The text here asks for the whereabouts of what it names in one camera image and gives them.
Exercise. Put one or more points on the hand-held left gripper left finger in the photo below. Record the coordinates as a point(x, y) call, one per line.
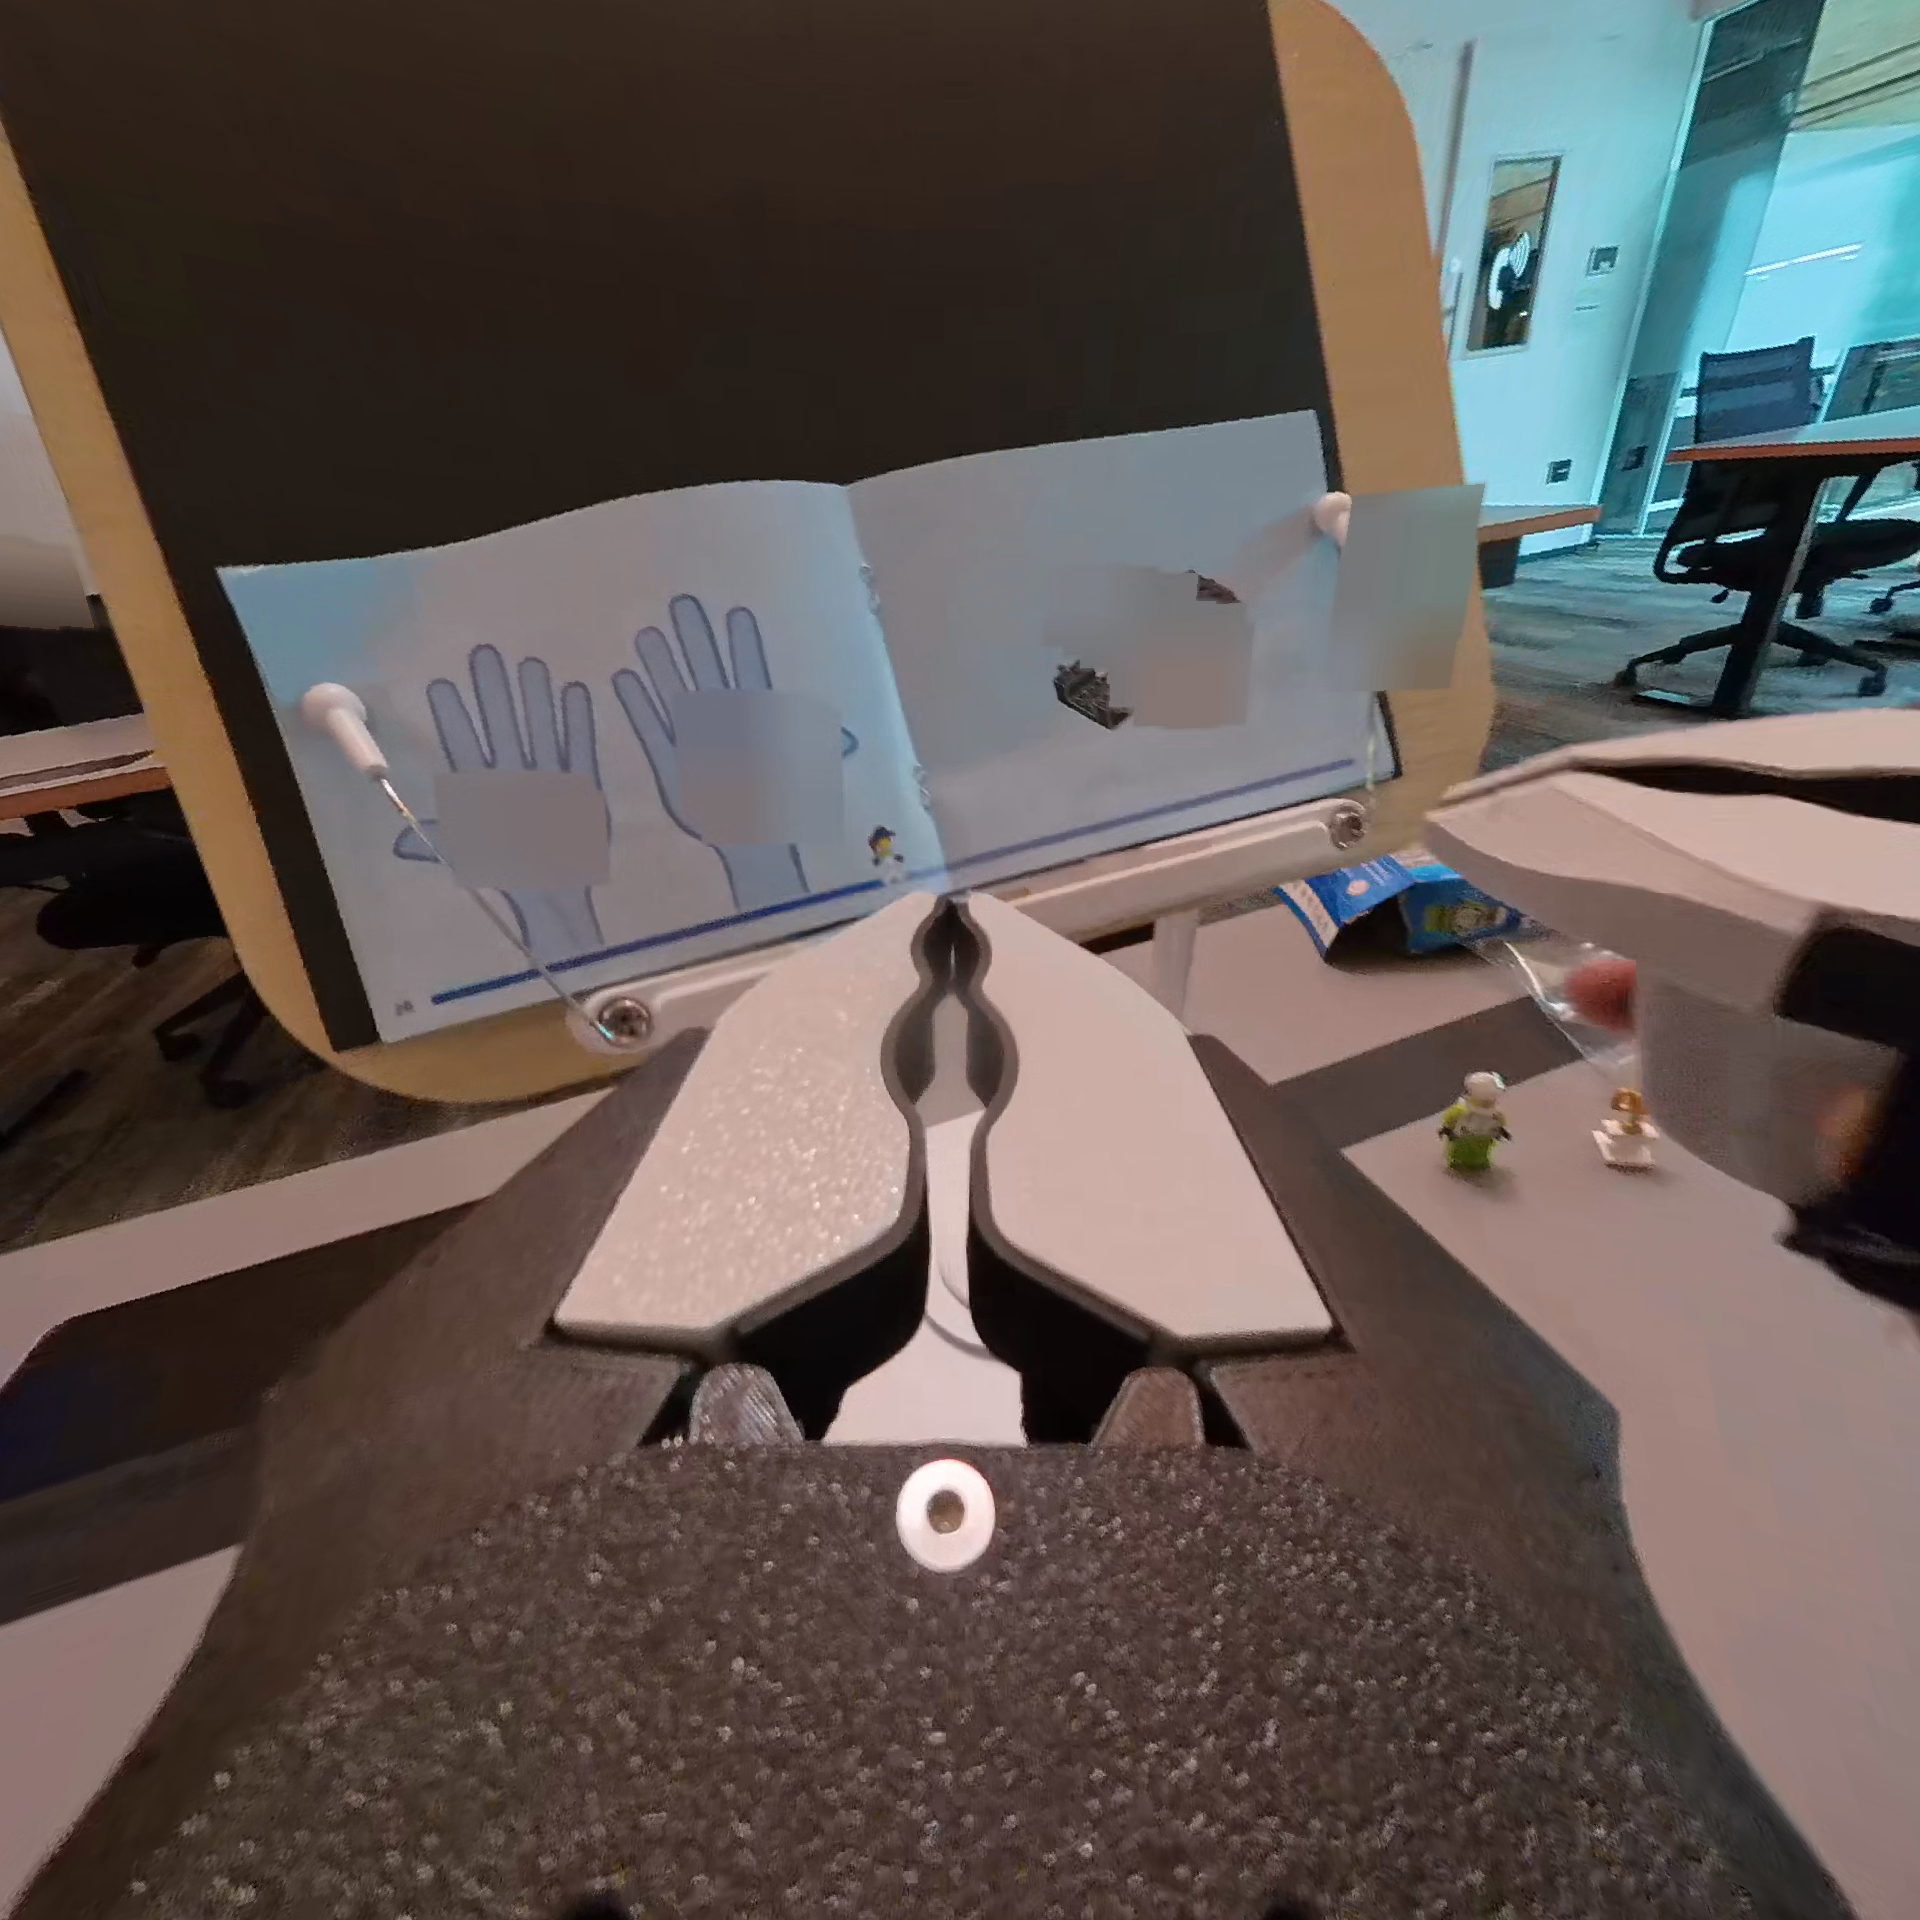
point(750, 1171)

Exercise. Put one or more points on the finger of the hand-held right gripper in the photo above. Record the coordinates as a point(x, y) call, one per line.
point(1710, 756)
point(1710, 884)

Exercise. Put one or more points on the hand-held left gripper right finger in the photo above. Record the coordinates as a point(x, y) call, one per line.
point(1154, 1171)

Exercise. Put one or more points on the white book stand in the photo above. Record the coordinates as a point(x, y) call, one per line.
point(1170, 884)

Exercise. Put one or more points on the instruction booklet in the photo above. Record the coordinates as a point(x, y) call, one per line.
point(961, 631)

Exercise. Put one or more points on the clear plastic bag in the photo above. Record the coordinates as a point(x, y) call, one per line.
point(1561, 991)

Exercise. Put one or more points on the small gold trophy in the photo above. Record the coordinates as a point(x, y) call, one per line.
point(1628, 1134)

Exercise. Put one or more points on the black office chair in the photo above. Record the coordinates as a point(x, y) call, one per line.
point(136, 931)
point(1755, 480)

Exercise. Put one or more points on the blue cardboard box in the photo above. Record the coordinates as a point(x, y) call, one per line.
point(1395, 900)

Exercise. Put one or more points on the green minifigure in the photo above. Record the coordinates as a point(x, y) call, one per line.
point(1471, 1132)

